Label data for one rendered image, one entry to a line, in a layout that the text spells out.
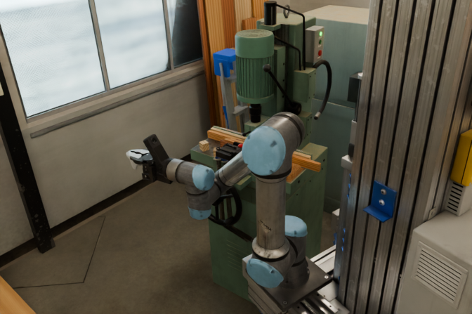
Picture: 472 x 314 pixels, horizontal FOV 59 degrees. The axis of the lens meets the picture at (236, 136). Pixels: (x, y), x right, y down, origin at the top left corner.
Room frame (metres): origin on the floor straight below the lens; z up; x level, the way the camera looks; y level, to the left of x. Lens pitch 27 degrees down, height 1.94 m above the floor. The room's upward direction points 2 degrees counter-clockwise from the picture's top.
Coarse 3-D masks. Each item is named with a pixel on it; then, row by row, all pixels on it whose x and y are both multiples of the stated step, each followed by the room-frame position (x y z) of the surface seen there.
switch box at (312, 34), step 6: (306, 30) 2.00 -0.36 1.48; (312, 30) 1.99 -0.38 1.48; (318, 30) 2.00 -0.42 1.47; (306, 36) 2.00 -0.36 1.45; (312, 36) 1.98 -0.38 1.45; (318, 36) 2.00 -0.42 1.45; (306, 42) 2.00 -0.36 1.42; (312, 42) 1.98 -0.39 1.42; (318, 42) 2.00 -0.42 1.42; (306, 48) 2.00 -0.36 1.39; (312, 48) 1.98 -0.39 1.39; (318, 48) 2.01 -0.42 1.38; (306, 54) 2.00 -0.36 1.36; (312, 54) 1.98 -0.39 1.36; (306, 60) 2.00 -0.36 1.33; (312, 60) 1.98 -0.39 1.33
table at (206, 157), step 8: (216, 144) 1.95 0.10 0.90; (192, 152) 1.90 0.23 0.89; (200, 152) 1.87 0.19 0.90; (208, 152) 1.86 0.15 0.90; (200, 160) 1.87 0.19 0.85; (208, 160) 1.84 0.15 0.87; (304, 168) 1.68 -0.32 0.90; (248, 176) 1.67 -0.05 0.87; (296, 176) 1.61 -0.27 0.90; (304, 176) 1.66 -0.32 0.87; (240, 184) 1.61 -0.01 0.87; (288, 184) 1.56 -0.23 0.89; (296, 184) 1.60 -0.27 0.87; (288, 192) 1.56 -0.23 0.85
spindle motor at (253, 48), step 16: (240, 32) 1.88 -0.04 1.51; (256, 32) 1.87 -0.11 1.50; (272, 32) 1.86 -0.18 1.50; (240, 48) 1.80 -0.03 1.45; (256, 48) 1.77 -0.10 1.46; (272, 48) 1.81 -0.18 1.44; (240, 64) 1.81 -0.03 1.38; (256, 64) 1.78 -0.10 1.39; (272, 64) 1.82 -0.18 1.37; (240, 80) 1.81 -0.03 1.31; (256, 80) 1.78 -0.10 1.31; (272, 80) 1.82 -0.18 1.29; (240, 96) 1.81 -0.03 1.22; (256, 96) 1.77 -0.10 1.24; (272, 96) 1.82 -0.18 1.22
